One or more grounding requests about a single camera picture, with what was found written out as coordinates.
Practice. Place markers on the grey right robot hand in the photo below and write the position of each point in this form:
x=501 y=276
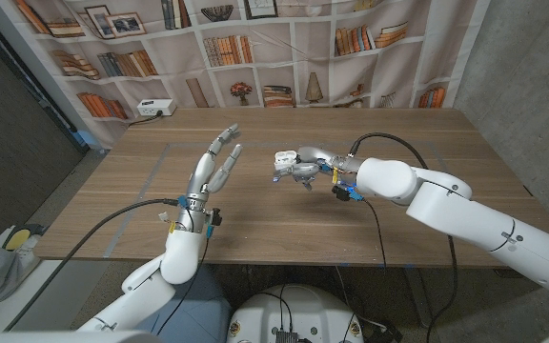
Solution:
x=312 y=167

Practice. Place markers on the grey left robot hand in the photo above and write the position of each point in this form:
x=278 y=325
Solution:
x=203 y=178

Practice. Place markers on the white AirPods case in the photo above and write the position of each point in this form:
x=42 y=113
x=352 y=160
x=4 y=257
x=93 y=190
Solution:
x=285 y=159

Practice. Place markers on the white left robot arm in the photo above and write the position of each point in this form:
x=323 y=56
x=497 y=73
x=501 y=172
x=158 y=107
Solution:
x=160 y=281

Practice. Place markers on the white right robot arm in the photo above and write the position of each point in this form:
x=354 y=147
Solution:
x=460 y=209

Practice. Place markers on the white power strip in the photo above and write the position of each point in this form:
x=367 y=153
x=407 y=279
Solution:
x=155 y=107

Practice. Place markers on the printed bookshelf backdrop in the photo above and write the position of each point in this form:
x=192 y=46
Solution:
x=312 y=47

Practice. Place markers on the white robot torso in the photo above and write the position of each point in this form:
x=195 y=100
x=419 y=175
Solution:
x=303 y=309

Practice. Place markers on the grey table leg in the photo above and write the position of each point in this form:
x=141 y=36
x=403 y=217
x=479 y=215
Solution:
x=417 y=295

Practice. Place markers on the black torso electronics module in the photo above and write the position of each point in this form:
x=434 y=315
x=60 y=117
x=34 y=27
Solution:
x=286 y=337

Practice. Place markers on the black power adapter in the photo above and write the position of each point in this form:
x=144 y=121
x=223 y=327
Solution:
x=384 y=333

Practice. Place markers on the yellow and black pad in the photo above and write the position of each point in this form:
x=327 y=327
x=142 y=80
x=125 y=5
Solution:
x=14 y=238

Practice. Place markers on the dark grey partition panel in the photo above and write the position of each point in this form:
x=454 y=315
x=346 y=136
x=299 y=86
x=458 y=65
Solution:
x=7 y=119

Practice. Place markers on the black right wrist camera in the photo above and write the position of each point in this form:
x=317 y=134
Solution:
x=342 y=192

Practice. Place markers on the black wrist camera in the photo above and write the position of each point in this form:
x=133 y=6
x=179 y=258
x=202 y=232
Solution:
x=342 y=192
x=215 y=217

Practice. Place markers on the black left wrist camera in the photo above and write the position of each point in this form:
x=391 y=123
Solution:
x=215 y=217

